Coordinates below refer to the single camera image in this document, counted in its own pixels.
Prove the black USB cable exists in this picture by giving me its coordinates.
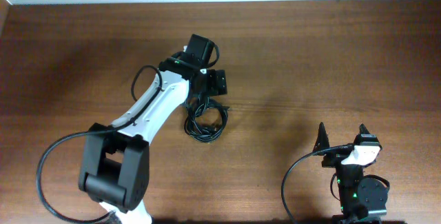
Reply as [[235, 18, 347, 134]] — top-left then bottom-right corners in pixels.
[[183, 94, 231, 144]]

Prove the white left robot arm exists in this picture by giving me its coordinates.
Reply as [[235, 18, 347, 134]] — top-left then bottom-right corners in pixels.
[[79, 34, 228, 223]]

